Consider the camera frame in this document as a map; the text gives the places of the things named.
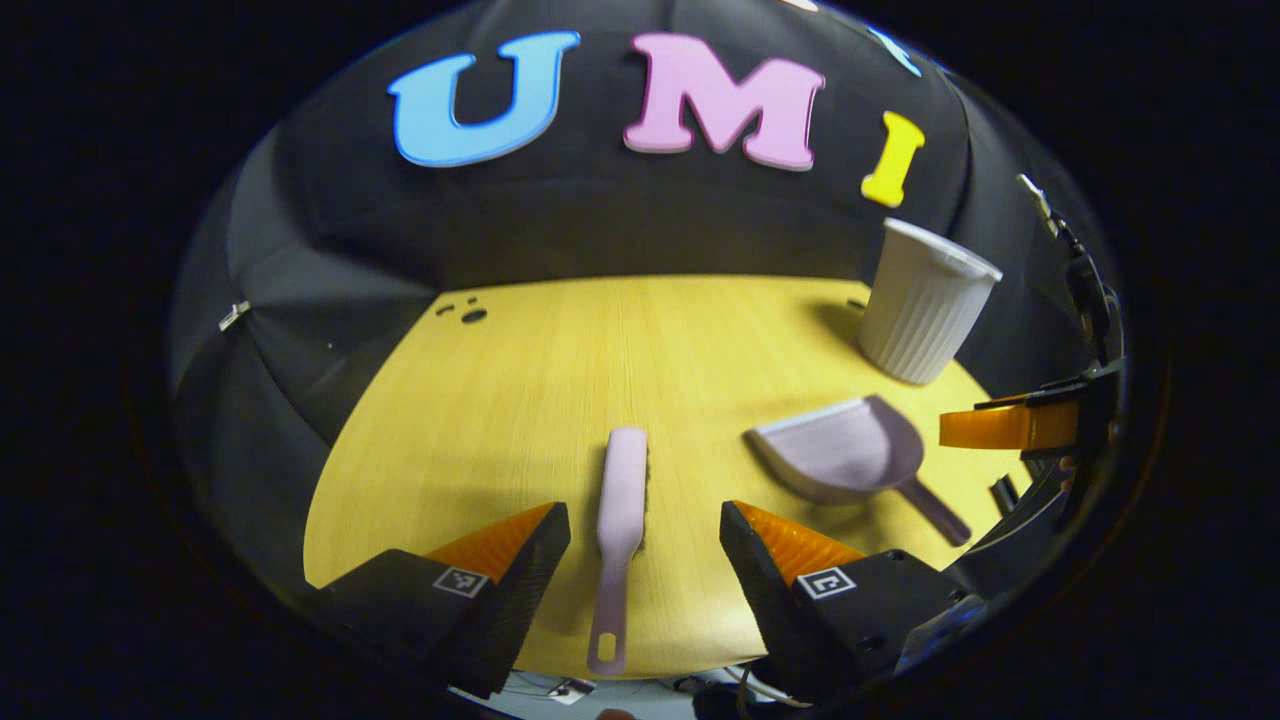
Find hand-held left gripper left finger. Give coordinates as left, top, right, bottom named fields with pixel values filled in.
left=300, top=501, right=573, bottom=701

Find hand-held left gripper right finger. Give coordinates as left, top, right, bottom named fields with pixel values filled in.
left=718, top=500, right=988, bottom=703

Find small pink broom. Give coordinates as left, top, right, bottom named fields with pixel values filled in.
left=586, top=426, right=650, bottom=678

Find white ribbed garbage bin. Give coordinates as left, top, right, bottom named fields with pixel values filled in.
left=857, top=217, right=1004, bottom=387

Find pink dustpan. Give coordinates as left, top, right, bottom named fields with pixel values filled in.
left=744, top=394, right=974, bottom=549

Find yellow wooden desktop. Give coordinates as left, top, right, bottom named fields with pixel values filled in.
left=303, top=274, right=1037, bottom=681

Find black backdrop cloth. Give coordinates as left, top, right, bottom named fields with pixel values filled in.
left=170, top=0, right=1121, bottom=601

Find floor cables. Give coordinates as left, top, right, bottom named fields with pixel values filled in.
left=455, top=665, right=801, bottom=713

